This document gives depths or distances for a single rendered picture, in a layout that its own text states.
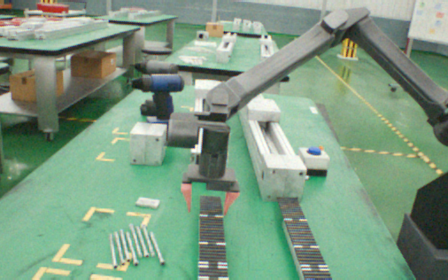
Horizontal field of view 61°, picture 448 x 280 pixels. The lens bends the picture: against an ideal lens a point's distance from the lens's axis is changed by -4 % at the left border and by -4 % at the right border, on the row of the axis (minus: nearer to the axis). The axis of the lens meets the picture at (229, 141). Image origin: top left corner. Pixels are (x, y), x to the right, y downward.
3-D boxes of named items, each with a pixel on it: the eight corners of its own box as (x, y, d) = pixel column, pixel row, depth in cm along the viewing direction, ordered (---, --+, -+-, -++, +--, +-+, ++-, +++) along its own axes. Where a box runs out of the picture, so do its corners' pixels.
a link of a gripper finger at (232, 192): (202, 205, 91) (206, 167, 88) (233, 207, 92) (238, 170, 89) (202, 220, 85) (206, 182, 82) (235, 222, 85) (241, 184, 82)
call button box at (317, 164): (327, 176, 118) (330, 158, 116) (295, 175, 117) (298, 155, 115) (320, 166, 125) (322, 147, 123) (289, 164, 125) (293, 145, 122)
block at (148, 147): (168, 167, 114) (170, 136, 110) (129, 164, 113) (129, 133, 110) (173, 153, 123) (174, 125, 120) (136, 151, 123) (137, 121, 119)
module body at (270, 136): (293, 187, 109) (298, 159, 107) (258, 184, 109) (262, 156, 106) (257, 108, 184) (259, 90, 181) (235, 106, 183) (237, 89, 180)
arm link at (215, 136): (232, 128, 78) (230, 119, 84) (197, 124, 78) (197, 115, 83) (227, 159, 81) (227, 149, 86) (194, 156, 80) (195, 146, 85)
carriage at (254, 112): (278, 129, 137) (281, 111, 135) (247, 128, 136) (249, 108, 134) (271, 116, 152) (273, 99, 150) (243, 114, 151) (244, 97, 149)
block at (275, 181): (310, 203, 101) (316, 170, 98) (262, 201, 100) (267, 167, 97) (302, 187, 110) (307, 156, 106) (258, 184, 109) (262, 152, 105)
